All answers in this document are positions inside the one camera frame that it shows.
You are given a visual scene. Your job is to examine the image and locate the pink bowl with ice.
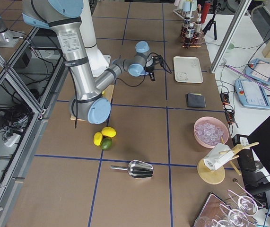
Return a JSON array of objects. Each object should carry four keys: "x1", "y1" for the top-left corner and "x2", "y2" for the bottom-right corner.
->
[{"x1": 193, "y1": 116, "x2": 229, "y2": 148}]

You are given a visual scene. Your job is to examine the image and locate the yellow lemon front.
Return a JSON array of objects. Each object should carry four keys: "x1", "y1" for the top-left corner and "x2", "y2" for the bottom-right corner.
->
[{"x1": 101, "y1": 126, "x2": 116, "y2": 138}]

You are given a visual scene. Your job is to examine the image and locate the bottle white cap right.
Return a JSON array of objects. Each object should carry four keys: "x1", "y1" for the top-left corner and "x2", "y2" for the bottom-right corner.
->
[{"x1": 194, "y1": 14, "x2": 203, "y2": 39}]

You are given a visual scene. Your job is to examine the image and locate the wooden stand round base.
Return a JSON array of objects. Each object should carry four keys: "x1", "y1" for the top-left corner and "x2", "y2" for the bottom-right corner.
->
[{"x1": 197, "y1": 159, "x2": 226, "y2": 185}]

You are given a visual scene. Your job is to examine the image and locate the bottle white cap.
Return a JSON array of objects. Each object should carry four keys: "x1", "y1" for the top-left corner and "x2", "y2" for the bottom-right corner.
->
[
  {"x1": 181, "y1": 17, "x2": 191, "y2": 38},
  {"x1": 194, "y1": 14, "x2": 203, "y2": 39},
  {"x1": 186, "y1": 23, "x2": 194, "y2": 46}
]

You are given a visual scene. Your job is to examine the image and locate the aluminium frame post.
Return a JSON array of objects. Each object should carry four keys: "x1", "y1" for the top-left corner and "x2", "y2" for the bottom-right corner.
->
[{"x1": 210, "y1": 0, "x2": 252, "y2": 73}]

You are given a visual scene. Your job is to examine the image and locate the metal ice scoop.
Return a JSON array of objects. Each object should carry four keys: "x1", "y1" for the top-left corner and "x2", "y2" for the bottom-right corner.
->
[{"x1": 110, "y1": 160, "x2": 154, "y2": 179}]

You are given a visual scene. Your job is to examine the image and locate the bottle white cap left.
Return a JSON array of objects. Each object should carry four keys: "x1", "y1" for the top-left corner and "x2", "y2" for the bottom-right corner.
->
[{"x1": 181, "y1": 17, "x2": 191, "y2": 38}]

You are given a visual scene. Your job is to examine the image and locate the blue teach pendant far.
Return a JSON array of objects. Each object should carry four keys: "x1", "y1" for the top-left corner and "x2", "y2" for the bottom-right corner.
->
[{"x1": 245, "y1": 58, "x2": 270, "y2": 85}]

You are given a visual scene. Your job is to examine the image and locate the grey folded cloth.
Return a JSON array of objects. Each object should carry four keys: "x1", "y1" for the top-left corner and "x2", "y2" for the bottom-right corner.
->
[{"x1": 186, "y1": 93, "x2": 206, "y2": 108}]

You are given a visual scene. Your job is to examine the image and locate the white carton on stand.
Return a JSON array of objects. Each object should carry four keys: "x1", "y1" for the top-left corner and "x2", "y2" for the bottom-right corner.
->
[{"x1": 203, "y1": 143, "x2": 234, "y2": 171}]

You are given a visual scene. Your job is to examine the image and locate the cream bear tray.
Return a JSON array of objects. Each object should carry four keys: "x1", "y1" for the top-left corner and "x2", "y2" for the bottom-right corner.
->
[{"x1": 173, "y1": 56, "x2": 203, "y2": 84}]

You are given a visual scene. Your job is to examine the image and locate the red cylinder tube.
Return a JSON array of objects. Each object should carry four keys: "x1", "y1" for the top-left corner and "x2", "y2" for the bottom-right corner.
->
[{"x1": 200, "y1": 0, "x2": 211, "y2": 24}]

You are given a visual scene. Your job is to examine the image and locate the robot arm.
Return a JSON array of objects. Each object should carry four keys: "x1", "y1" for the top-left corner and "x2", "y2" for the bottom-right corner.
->
[{"x1": 22, "y1": 0, "x2": 156, "y2": 124}]

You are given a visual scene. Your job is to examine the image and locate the yellow lemon back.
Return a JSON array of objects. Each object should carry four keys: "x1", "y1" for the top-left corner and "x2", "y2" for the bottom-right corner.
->
[{"x1": 93, "y1": 132, "x2": 103, "y2": 146}]

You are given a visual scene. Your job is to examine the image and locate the blue teach pendant near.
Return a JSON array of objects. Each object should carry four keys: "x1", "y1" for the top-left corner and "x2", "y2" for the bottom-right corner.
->
[{"x1": 235, "y1": 79, "x2": 270, "y2": 110}]

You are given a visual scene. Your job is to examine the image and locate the green avocado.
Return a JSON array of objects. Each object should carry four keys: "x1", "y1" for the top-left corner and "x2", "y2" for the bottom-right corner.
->
[{"x1": 100, "y1": 137, "x2": 112, "y2": 150}]

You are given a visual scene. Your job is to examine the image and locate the white power strip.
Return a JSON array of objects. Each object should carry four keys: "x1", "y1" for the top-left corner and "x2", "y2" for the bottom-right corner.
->
[{"x1": 4, "y1": 133, "x2": 21, "y2": 148}]

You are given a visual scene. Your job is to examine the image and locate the wine glass near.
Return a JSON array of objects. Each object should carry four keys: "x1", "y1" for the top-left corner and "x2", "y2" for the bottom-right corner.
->
[{"x1": 219, "y1": 203, "x2": 257, "y2": 227}]

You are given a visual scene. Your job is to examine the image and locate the white wire cup basket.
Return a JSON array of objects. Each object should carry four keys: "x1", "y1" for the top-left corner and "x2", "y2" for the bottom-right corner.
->
[{"x1": 173, "y1": 0, "x2": 198, "y2": 18}]

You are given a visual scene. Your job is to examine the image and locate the yellow lemon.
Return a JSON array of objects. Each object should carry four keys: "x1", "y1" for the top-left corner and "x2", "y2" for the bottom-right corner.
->
[
  {"x1": 101, "y1": 126, "x2": 116, "y2": 138},
  {"x1": 93, "y1": 132, "x2": 103, "y2": 146}
]

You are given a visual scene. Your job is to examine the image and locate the black camera tripod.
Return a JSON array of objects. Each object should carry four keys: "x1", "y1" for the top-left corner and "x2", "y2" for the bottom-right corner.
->
[{"x1": 202, "y1": 0, "x2": 220, "y2": 40}]

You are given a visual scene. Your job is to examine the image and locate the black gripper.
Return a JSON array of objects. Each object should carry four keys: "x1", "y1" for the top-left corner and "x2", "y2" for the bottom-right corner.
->
[{"x1": 144, "y1": 55, "x2": 161, "y2": 81}]

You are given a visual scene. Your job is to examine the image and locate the blue teach pendant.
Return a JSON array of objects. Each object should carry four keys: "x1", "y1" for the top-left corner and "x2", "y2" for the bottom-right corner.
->
[
  {"x1": 235, "y1": 79, "x2": 270, "y2": 110},
  {"x1": 245, "y1": 58, "x2": 270, "y2": 85}
]

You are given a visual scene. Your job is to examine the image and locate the green bowl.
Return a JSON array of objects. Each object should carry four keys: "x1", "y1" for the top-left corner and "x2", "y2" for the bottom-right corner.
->
[{"x1": 226, "y1": 42, "x2": 235, "y2": 53}]

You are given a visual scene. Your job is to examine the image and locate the copper wire bottle rack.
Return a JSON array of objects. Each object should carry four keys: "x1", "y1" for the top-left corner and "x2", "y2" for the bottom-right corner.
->
[{"x1": 180, "y1": 22, "x2": 204, "y2": 48}]

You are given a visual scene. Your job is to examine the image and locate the bottle white cap bottom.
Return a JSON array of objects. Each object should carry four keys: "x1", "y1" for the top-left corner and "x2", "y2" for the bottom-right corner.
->
[{"x1": 186, "y1": 23, "x2": 194, "y2": 46}]

